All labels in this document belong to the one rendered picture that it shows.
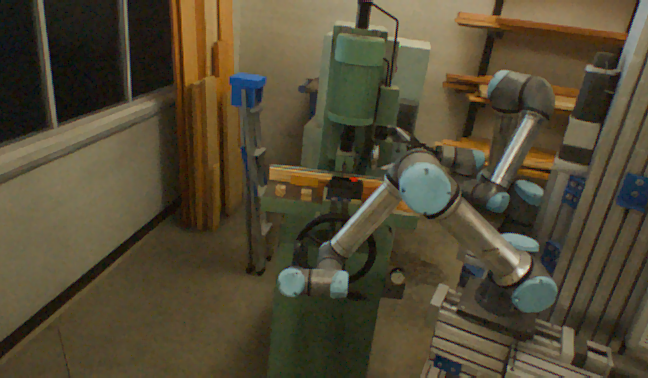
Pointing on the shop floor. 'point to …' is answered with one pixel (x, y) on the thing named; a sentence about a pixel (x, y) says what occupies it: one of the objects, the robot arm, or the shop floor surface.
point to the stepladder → (242, 86)
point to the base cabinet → (324, 324)
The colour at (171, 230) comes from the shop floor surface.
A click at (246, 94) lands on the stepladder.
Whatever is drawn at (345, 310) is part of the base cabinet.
